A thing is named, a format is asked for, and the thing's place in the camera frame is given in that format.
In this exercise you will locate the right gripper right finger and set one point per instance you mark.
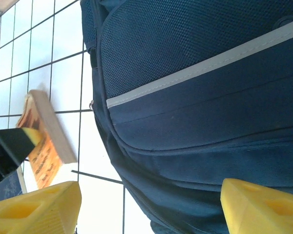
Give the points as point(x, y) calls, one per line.
point(263, 212)

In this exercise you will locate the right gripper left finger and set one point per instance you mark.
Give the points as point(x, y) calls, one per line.
point(34, 212)

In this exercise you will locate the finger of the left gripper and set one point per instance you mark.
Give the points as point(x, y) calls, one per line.
point(14, 143)

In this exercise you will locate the orange paperback book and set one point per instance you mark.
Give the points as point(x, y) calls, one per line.
point(52, 126)

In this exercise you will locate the navy blue backpack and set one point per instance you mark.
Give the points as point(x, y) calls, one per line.
point(185, 122)

